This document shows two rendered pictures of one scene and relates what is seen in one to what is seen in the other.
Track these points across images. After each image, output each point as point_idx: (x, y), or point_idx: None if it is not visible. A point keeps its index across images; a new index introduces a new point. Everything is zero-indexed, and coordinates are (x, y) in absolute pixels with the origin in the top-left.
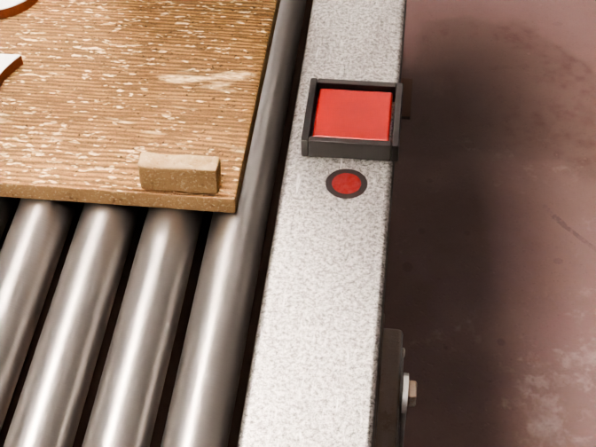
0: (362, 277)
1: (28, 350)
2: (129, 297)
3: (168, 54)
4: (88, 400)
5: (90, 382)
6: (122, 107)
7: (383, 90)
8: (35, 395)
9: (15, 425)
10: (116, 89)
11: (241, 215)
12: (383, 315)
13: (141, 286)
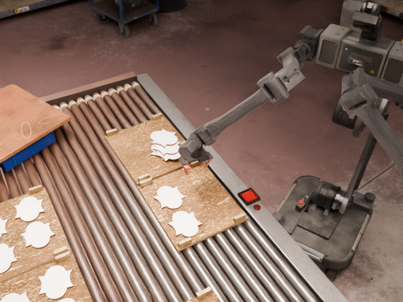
0: (272, 219)
1: None
2: (246, 239)
3: (213, 199)
4: None
5: None
6: (217, 212)
7: (249, 189)
8: (250, 258)
9: (251, 263)
10: (213, 210)
11: (249, 219)
12: None
13: (247, 236)
